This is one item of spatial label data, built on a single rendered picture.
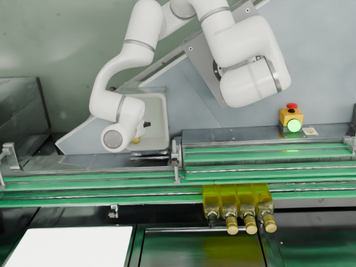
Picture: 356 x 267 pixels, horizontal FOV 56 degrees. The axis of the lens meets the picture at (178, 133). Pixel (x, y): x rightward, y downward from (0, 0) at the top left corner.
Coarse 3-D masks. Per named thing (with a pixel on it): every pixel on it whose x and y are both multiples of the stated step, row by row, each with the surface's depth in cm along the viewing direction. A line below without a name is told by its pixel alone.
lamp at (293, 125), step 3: (291, 120) 121; (294, 120) 120; (297, 120) 121; (288, 123) 121; (291, 123) 120; (294, 123) 120; (297, 123) 120; (288, 126) 121; (291, 126) 120; (294, 126) 120; (297, 126) 120; (300, 126) 121; (291, 129) 121; (294, 129) 120; (297, 129) 120
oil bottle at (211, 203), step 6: (204, 186) 118; (210, 186) 118; (216, 186) 118; (204, 192) 115; (210, 192) 115; (216, 192) 115; (204, 198) 112; (210, 198) 112; (216, 198) 112; (204, 204) 109; (210, 204) 109; (216, 204) 109; (204, 210) 109; (210, 210) 108; (216, 210) 108; (204, 216) 110
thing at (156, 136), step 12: (132, 96) 118; (144, 96) 118; (156, 96) 118; (156, 108) 128; (156, 120) 130; (156, 132) 132; (132, 144) 130; (144, 144) 129; (156, 144) 129; (168, 144) 126
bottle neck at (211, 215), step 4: (212, 212) 107; (208, 216) 107; (212, 216) 106; (216, 216) 107; (208, 220) 106; (212, 220) 104; (216, 220) 104; (208, 224) 104; (212, 224) 106; (216, 224) 104; (212, 228) 105
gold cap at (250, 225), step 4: (248, 216) 105; (244, 220) 105; (248, 220) 103; (252, 220) 103; (248, 224) 102; (252, 224) 102; (248, 228) 102; (252, 228) 102; (256, 228) 102; (248, 232) 102; (252, 232) 102
